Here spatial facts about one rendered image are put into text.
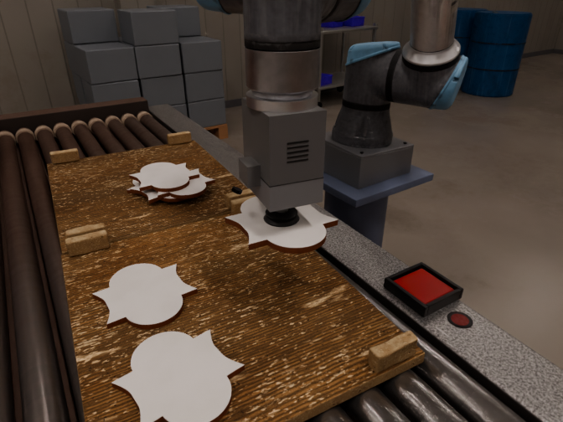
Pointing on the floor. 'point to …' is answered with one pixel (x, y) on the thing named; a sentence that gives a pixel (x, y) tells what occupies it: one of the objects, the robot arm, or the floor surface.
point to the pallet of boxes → (147, 59)
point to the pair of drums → (491, 48)
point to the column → (368, 201)
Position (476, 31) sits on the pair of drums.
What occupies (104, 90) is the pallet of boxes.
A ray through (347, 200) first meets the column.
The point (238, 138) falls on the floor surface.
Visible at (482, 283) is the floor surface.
